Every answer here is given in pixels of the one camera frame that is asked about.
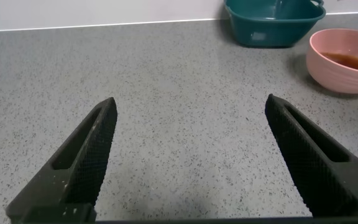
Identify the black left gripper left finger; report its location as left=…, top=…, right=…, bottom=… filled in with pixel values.
left=5, top=96, right=118, bottom=219

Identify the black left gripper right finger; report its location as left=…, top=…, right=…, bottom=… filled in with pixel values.
left=264, top=93, right=358, bottom=218

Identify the orange-brown liquid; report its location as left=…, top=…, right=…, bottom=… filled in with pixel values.
left=321, top=52, right=358, bottom=74

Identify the pink plastic bowl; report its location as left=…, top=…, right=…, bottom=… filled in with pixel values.
left=305, top=28, right=358, bottom=95

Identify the teal square plastic basin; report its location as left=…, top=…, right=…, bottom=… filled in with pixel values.
left=223, top=0, right=327, bottom=49

